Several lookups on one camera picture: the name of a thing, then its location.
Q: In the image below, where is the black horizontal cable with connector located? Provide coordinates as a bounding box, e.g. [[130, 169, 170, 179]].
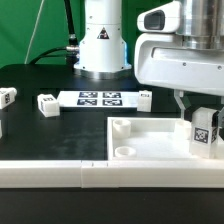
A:
[[28, 45, 81, 66]]

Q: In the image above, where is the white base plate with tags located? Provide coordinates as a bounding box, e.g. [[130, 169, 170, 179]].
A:
[[57, 91, 138, 108]]

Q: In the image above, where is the black thick cable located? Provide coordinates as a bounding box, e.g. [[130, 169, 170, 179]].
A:
[[63, 0, 80, 48]]

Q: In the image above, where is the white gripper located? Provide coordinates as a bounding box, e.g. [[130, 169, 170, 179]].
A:
[[134, 1, 224, 122]]

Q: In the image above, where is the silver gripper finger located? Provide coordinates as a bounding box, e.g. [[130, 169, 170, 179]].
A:
[[217, 96, 224, 128]]

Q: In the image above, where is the white front fence wall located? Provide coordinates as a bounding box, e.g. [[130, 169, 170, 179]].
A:
[[0, 160, 224, 188]]

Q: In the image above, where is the white square tabletop part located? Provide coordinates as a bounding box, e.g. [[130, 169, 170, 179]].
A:
[[106, 116, 224, 162]]

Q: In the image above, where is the thin white cable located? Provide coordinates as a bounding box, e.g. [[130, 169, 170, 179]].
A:
[[24, 0, 46, 65]]

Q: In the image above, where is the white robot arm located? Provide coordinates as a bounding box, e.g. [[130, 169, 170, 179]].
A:
[[74, 0, 224, 128]]

